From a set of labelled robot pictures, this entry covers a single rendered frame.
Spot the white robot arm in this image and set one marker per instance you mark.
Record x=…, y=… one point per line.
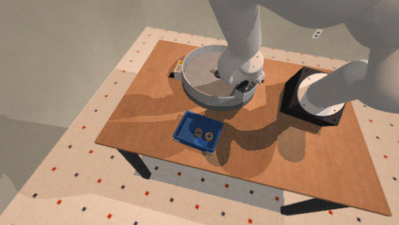
x=373, y=23

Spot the blue crate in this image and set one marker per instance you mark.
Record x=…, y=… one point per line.
x=185, y=132

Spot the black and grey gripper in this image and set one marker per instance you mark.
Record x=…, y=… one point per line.
x=260, y=79

